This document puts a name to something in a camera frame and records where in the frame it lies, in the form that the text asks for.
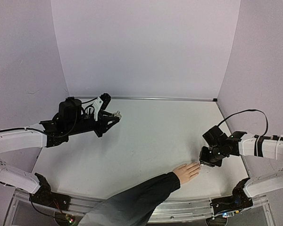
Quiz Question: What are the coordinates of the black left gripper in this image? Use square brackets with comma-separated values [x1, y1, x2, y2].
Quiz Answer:
[67, 112, 120, 138]

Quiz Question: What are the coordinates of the glitter nail polish bottle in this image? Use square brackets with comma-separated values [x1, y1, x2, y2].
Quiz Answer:
[113, 111, 122, 119]

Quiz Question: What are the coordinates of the dark sleeved forearm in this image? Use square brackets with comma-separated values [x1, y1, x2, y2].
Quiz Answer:
[78, 172, 180, 226]

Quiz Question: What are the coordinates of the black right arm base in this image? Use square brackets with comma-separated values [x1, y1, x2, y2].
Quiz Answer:
[210, 188, 253, 216]

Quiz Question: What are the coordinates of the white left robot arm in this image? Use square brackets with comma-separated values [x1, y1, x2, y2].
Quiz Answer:
[0, 93, 121, 206]

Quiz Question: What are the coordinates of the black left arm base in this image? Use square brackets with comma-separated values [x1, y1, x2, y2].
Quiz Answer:
[30, 173, 71, 211]

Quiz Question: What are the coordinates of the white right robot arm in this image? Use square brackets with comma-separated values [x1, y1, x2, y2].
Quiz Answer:
[199, 126, 283, 199]

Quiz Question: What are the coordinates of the mannequin hand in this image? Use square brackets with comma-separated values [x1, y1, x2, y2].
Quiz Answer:
[173, 162, 200, 185]

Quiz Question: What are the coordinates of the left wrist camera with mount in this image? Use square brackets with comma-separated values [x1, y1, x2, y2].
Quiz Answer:
[84, 93, 111, 121]

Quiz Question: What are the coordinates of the aluminium table frame rail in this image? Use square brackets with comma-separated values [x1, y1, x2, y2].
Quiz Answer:
[4, 188, 275, 226]

